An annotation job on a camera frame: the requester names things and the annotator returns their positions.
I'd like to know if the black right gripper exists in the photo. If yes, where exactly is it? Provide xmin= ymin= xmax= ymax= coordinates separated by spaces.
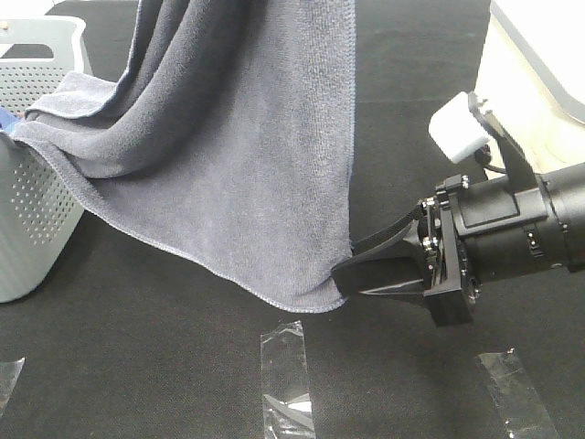
xmin=332 ymin=176 xmax=556 ymax=327

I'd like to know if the grey microfibre towel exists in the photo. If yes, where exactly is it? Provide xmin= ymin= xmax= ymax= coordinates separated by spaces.
xmin=13 ymin=1 xmax=356 ymax=313

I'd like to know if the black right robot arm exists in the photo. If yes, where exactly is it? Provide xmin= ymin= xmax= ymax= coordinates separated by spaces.
xmin=332 ymin=165 xmax=584 ymax=327

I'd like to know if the blue towel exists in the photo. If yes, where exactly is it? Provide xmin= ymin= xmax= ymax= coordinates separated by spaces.
xmin=0 ymin=107 xmax=20 ymax=133

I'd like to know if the middle clear tape strip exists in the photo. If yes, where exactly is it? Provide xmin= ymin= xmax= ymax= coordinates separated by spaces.
xmin=261 ymin=320 xmax=316 ymax=438

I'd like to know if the clear tape strip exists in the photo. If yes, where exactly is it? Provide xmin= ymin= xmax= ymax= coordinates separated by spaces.
xmin=0 ymin=358 xmax=26 ymax=417
xmin=261 ymin=320 xmax=316 ymax=438
xmin=475 ymin=348 xmax=560 ymax=439

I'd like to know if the right clear tape strip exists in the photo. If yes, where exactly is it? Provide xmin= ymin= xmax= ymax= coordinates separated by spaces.
xmin=475 ymin=348 xmax=560 ymax=439

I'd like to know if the cream storage box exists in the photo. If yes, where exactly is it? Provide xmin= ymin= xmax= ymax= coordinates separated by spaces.
xmin=475 ymin=1 xmax=584 ymax=173

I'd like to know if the grey perforated laundry basket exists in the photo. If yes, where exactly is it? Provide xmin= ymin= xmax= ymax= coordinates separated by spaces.
xmin=1 ymin=16 xmax=91 ymax=303

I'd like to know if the left clear tape strip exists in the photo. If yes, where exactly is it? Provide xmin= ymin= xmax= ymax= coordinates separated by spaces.
xmin=0 ymin=358 xmax=26 ymax=417

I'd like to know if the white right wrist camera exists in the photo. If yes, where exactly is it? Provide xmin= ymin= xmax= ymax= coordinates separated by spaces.
xmin=428 ymin=91 xmax=493 ymax=164

